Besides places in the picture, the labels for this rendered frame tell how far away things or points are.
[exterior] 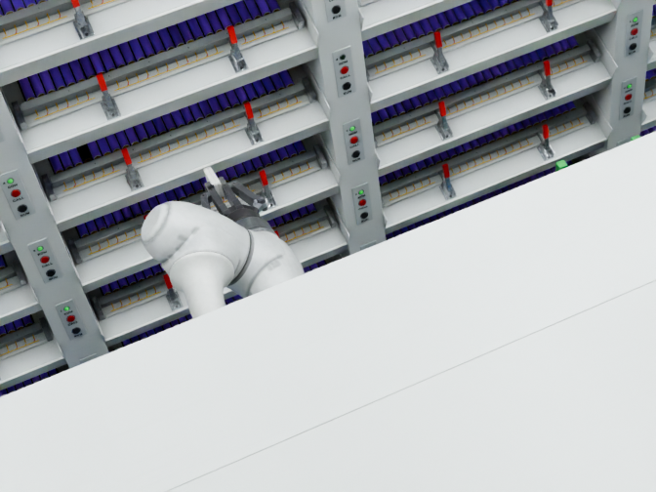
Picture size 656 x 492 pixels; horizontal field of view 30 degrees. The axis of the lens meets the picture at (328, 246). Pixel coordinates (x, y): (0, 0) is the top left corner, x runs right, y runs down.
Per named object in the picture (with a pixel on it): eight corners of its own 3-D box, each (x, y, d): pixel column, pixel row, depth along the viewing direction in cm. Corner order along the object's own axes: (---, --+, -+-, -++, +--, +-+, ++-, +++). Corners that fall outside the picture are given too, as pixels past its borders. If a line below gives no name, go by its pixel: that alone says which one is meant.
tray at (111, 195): (328, 129, 262) (330, 108, 253) (59, 232, 251) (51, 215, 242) (291, 54, 269) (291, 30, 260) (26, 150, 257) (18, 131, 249)
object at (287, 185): (338, 192, 277) (342, 167, 264) (84, 293, 266) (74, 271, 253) (302, 119, 283) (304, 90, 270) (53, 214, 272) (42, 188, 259)
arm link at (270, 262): (298, 238, 212) (238, 211, 205) (330, 286, 200) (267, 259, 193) (264, 287, 215) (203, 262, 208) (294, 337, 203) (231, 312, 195)
